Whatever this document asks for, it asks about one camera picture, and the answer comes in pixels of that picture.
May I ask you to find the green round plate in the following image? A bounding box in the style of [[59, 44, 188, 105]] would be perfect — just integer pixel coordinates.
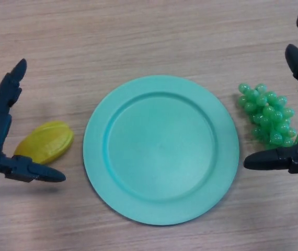
[[83, 75, 239, 226]]

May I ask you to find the yellow starfruit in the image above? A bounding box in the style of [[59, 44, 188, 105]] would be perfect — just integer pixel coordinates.
[[13, 120, 75, 165]]

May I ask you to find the green grape bunch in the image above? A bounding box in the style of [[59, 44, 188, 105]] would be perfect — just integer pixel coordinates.
[[237, 83, 298, 150]]

